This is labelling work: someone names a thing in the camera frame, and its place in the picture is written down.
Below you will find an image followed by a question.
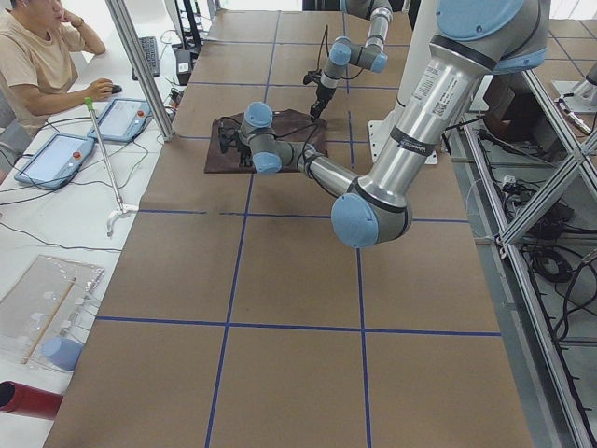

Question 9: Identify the green handled reacher stick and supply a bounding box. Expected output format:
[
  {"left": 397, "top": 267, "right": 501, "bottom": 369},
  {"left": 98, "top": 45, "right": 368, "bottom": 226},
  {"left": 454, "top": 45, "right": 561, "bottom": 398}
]
[{"left": 85, "top": 97, "right": 139, "bottom": 237}]

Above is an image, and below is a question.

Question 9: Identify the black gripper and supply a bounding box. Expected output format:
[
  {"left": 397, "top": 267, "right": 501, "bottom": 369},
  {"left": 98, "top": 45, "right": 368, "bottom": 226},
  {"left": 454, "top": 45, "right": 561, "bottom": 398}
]
[
  {"left": 310, "top": 85, "right": 333, "bottom": 119},
  {"left": 236, "top": 138, "right": 254, "bottom": 167}
]

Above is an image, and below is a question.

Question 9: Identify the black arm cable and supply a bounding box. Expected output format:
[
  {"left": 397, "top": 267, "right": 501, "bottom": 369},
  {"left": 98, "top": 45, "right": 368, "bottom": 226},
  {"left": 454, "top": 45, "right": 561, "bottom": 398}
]
[
  {"left": 314, "top": 23, "right": 365, "bottom": 80},
  {"left": 218, "top": 116, "right": 327, "bottom": 174}
]

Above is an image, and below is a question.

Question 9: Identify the red cylinder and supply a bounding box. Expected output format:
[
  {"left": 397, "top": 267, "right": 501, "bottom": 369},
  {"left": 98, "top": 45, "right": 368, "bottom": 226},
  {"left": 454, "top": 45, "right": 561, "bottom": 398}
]
[{"left": 1, "top": 381, "right": 63, "bottom": 420}]

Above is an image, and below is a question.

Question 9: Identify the brown t-shirt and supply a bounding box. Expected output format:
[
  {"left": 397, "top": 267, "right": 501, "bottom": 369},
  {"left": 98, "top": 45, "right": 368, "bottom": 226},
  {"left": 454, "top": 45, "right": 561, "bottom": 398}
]
[{"left": 204, "top": 102, "right": 327, "bottom": 175}]

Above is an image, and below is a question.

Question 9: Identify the wooden stick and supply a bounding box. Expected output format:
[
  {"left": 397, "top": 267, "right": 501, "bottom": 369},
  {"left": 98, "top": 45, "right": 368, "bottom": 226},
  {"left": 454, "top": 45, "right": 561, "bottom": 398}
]
[{"left": 21, "top": 277, "right": 76, "bottom": 364}]

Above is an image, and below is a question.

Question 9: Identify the blue plastic cup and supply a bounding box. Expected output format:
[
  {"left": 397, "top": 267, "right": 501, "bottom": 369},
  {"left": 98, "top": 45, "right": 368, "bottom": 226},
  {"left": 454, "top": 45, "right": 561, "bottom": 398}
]
[{"left": 42, "top": 336, "right": 83, "bottom": 371}]

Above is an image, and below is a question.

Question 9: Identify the aluminium frame post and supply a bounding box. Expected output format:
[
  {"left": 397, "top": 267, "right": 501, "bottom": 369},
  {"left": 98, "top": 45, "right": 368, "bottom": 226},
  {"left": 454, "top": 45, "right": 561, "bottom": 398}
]
[{"left": 105, "top": 0, "right": 174, "bottom": 142}]

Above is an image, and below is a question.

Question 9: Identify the black keyboard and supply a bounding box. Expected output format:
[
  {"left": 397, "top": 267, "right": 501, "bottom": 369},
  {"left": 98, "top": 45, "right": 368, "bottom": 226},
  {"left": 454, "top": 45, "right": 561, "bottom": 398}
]
[{"left": 138, "top": 36, "right": 160, "bottom": 77}]

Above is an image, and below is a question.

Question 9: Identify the person in beige shirt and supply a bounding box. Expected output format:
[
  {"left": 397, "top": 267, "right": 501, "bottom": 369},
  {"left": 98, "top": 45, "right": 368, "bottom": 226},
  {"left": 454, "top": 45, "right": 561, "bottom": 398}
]
[{"left": 1, "top": 1, "right": 105, "bottom": 137}]

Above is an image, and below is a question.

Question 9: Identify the near blue teach pendant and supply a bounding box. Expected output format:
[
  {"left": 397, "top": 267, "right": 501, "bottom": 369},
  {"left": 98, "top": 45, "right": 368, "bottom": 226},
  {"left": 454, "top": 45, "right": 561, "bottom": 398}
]
[{"left": 14, "top": 133, "right": 95, "bottom": 190}]

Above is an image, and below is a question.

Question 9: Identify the clear plastic bag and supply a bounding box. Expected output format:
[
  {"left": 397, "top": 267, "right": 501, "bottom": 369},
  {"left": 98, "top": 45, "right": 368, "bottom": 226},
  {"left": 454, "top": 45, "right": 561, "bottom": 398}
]
[{"left": 1, "top": 255, "right": 104, "bottom": 371}]

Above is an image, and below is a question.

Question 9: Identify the blue teach pendant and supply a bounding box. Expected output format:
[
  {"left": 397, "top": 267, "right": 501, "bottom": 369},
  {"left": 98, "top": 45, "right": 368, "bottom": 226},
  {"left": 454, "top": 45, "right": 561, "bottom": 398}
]
[
  {"left": 96, "top": 98, "right": 151, "bottom": 143},
  {"left": 14, "top": 133, "right": 95, "bottom": 190}
]

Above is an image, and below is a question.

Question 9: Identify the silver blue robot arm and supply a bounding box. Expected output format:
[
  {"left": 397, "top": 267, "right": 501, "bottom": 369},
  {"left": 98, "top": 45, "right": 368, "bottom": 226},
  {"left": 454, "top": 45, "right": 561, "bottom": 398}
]
[
  {"left": 303, "top": 0, "right": 394, "bottom": 120},
  {"left": 238, "top": 1, "right": 550, "bottom": 248}
]

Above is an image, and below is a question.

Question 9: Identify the far blue teach pendant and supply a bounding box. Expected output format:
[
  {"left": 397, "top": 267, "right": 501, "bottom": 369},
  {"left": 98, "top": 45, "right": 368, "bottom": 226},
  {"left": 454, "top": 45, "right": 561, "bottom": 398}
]
[{"left": 96, "top": 98, "right": 151, "bottom": 143}]

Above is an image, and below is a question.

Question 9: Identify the person's hand on mouse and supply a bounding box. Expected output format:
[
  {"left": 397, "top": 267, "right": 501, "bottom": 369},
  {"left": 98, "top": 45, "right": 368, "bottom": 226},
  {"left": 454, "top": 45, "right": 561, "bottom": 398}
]
[{"left": 86, "top": 78, "right": 114, "bottom": 101}]

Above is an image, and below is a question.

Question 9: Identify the aluminium side frame rail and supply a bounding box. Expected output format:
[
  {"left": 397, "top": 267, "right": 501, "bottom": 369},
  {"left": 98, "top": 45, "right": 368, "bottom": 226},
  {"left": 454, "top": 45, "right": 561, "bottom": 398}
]
[{"left": 456, "top": 69, "right": 597, "bottom": 448}]

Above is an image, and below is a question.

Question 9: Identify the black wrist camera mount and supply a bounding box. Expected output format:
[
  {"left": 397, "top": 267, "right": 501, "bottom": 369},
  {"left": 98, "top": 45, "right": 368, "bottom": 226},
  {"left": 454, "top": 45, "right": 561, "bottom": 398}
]
[
  {"left": 218, "top": 124, "right": 239, "bottom": 154},
  {"left": 302, "top": 69, "right": 322, "bottom": 86}
]

